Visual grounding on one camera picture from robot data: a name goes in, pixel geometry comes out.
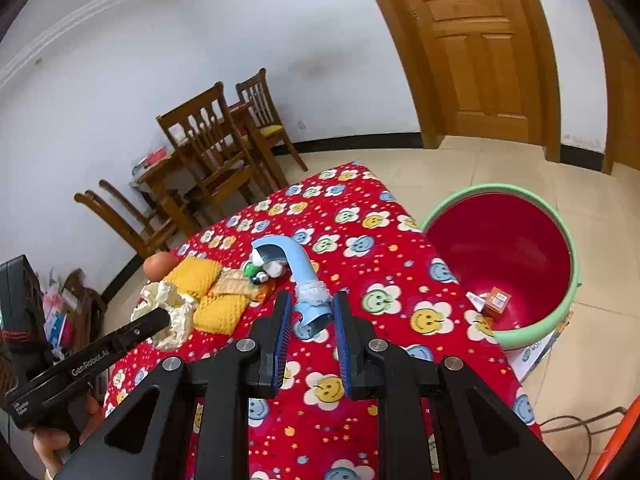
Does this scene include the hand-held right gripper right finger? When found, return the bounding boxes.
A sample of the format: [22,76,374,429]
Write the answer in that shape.
[332,290,576,480]

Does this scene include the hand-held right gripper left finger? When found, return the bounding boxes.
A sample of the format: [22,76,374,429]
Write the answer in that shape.
[52,290,293,480]

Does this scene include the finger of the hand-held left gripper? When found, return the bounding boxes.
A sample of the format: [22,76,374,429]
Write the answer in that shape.
[112,307,173,356]

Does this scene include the white tissue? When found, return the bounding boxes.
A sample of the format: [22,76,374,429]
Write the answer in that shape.
[131,281,200,352]

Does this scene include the yellow foam net sleeve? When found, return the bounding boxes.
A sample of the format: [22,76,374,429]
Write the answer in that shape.
[165,256,223,301]
[192,292,251,336]

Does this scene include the white green small toy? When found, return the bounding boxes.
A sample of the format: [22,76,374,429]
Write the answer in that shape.
[250,255,287,279]

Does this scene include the light blue curved tube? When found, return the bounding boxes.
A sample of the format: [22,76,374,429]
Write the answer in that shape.
[250,234,333,343]

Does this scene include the small orange box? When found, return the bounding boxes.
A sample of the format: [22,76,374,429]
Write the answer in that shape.
[481,286,512,321]

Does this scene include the red basin with green rim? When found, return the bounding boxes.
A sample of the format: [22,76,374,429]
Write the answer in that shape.
[420,183,583,351]

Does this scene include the person's left hand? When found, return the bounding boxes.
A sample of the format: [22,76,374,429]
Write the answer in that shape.
[32,395,106,480]

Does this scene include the dark wooden furniture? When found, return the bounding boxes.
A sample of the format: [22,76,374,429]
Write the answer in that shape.
[65,270,108,336]

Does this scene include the brown egg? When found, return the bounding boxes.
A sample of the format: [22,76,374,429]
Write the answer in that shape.
[144,252,178,281]

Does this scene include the pile of coloured bags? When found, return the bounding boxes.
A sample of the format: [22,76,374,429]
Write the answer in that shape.
[42,267,81,356]

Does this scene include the yellow snack wrapper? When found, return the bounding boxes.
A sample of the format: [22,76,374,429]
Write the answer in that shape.
[212,270,263,306]

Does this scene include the small green toy bottle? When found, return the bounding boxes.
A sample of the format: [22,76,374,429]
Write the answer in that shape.
[243,262,271,286]

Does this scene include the red smiley printed tablecloth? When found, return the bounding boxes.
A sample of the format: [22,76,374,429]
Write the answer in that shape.
[102,161,543,480]

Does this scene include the wooden slat-back chair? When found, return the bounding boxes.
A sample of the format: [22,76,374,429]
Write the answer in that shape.
[156,81,276,221]
[74,179,176,261]

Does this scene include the red packet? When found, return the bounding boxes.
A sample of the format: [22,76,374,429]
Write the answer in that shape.
[132,146,171,168]

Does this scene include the cardboard box with white label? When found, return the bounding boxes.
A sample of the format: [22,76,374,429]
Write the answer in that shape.
[507,310,573,386]

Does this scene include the wooden chair with yellow cushion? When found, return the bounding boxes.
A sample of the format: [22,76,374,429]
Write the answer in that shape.
[235,67,309,173]

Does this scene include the orange plastic stool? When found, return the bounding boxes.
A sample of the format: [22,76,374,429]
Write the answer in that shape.
[585,395,640,480]

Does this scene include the wooden panel door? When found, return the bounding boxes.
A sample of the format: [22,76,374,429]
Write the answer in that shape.
[577,0,640,176]
[355,0,563,163]

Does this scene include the grey floor cable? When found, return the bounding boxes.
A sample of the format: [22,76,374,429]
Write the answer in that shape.
[540,405,626,480]

